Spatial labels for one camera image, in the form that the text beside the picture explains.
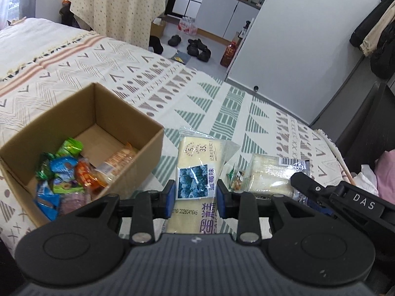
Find blueberry cake package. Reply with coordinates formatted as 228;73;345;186
166;127;240;234

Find hanging dark clothes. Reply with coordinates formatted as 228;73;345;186
350;0;394;79

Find light green snack packet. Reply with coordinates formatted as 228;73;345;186
55;138;84;158

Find dark green snack packet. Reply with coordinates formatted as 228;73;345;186
35;152;55;181

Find black shoes pile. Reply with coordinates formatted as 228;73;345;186
187;39;212;63

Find orange snack packet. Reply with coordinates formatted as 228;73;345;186
74;158;107;194

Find pink cloth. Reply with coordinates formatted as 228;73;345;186
374;149;395;204

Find black shoe single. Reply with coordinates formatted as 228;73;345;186
167;35;181;47

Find small cardboard floor box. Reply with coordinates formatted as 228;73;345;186
150;18;167;38

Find red oil bottle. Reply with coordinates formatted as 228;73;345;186
220;41;237;68

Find orange cracker packet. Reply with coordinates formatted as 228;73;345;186
92;143;138;185

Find white sandwich bread package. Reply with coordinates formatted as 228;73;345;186
242;154;311;200

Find blue candy packet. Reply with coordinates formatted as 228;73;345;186
50;156;78;181

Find brown cardboard box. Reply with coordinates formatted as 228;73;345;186
1;84;164;227

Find purple round snack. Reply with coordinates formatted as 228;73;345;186
59;192;90;216

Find patterned bed blanket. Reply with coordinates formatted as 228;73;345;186
0;17;356;253

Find green cookie packet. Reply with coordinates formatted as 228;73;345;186
226;166;245;192

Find water bottle pack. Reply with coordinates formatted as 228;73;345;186
178;16;198;36

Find green fruit snack packet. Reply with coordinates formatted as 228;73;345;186
52;177;84;194

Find table with dotted cloth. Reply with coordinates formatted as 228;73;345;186
67;0;166;49

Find blue snack packet in box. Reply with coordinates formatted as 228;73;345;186
35;180;61;221

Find white kitchen cabinet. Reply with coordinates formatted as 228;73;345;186
196;0;260;41

